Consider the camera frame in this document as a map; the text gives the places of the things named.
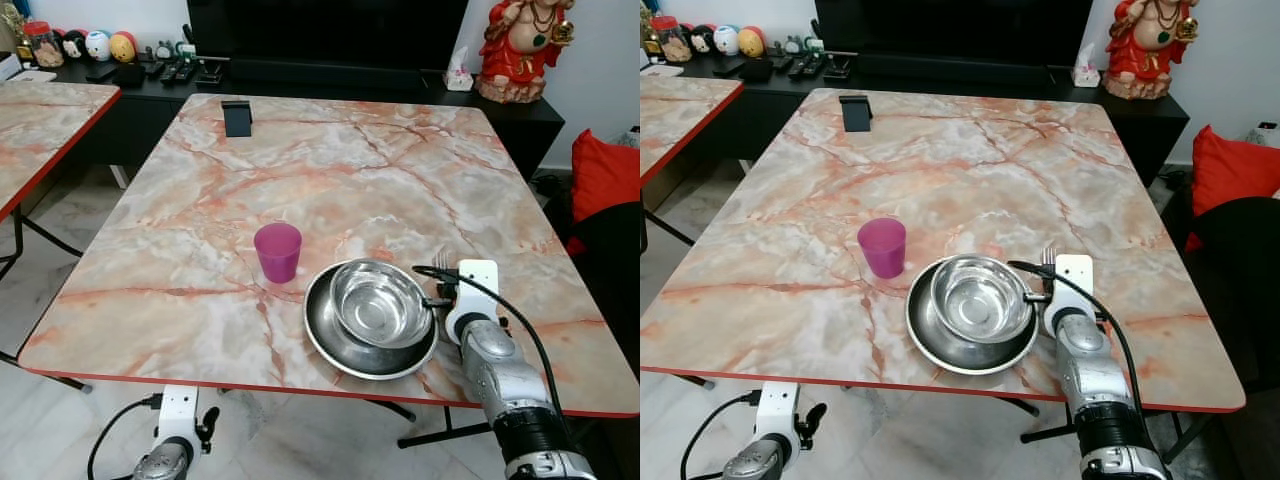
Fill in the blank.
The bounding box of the black chair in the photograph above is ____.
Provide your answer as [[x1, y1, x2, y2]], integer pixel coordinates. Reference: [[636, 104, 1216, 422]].
[[1188, 196, 1280, 421], [568, 200, 641, 376]]

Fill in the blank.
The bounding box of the black television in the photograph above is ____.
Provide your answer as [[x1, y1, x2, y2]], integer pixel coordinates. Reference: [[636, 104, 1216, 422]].
[[187, 0, 469, 73], [815, 0, 1094, 69]]

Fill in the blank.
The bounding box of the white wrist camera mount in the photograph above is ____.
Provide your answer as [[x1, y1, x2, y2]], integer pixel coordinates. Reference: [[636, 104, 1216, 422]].
[[1043, 254, 1095, 337], [445, 259, 500, 346], [158, 385, 201, 451], [755, 381, 801, 447]]

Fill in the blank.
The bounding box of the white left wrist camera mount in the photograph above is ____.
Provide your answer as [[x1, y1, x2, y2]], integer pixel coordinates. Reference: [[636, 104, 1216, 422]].
[[158, 385, 201, 451], [755, 381, 801, 447]]

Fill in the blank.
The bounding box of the red cushion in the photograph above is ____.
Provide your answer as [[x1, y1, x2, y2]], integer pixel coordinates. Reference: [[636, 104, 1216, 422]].
[[1185, 124, 1280, 251], [568, 128, 641, 257]]

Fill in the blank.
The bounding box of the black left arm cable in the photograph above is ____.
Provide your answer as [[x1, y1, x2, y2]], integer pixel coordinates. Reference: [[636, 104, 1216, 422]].
[[680, 390, 761, 480], [87, 394, 163, 480]]

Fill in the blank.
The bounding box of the large steel plate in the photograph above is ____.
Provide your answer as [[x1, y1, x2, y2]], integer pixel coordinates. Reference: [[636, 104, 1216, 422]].
[[303, 262, 440, 381], [905, 256, 1041, 377]]

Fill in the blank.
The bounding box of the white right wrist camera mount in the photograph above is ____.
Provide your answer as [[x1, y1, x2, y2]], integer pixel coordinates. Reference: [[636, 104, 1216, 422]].
[[445, 259, 500, 346], [1043, 254, 1095, 337]]

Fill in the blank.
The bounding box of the clear jar with red lid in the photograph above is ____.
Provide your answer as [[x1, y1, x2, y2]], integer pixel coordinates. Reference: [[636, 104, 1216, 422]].
[[22, 20, 66, 69], [650, 15, 693, 65]]

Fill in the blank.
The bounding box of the purple plastic cup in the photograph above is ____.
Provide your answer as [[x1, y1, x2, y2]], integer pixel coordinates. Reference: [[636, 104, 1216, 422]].
[[253, 222, 303, 285], [857, 217, 908, 280]]

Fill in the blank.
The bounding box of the small black stand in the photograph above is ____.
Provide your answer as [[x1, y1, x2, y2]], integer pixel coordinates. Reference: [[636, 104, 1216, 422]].
[[221, 100, 254, 138], [840, 94, 874, 133]]

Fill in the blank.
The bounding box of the steel bowl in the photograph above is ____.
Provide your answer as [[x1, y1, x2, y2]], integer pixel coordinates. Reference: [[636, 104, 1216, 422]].
[[329, 259, 434, 349], [930, 254, 1034, 344]]

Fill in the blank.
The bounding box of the red laughing Buddha statue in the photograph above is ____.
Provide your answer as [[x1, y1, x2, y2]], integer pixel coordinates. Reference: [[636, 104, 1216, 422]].
[[1103, 0, 1201, 101], [475, 0, 576, 105]]

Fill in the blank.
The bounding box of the black side table leg frame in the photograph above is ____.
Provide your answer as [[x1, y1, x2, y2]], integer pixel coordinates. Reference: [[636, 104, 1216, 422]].
[[640, 208, 697, 249], [0, 205, 86, 283]]

